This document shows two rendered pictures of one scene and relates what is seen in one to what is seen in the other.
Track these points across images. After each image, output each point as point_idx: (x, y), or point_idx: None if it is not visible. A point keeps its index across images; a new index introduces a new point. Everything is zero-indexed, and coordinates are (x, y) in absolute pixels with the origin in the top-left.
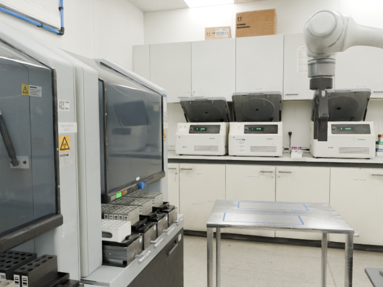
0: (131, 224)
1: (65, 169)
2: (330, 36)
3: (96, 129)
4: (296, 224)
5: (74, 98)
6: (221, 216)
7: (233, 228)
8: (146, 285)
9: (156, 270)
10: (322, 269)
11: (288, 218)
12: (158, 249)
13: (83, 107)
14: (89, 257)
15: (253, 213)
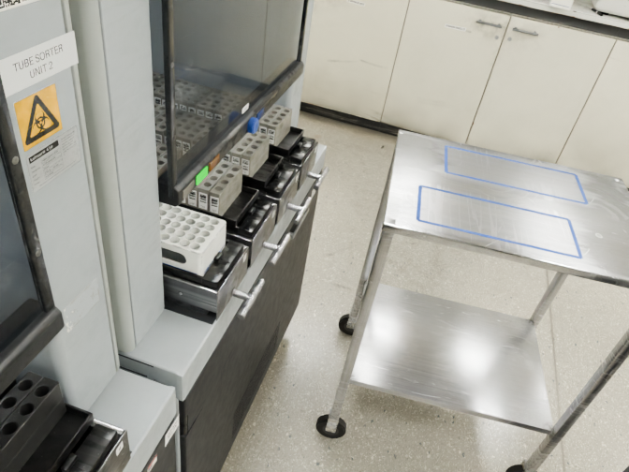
0: (226, 209)
1: (52, 186)
2: None
3: (141, 25)
4: (565, 256)
5: None
6: (413, 200)
7: (438, 243)
8: (248, 315)
9: (267, 278)
10: (556, 279)
11: (548, 228)
12: (274, 243)
13: None
14: (137, 318)
15: (477, 197)
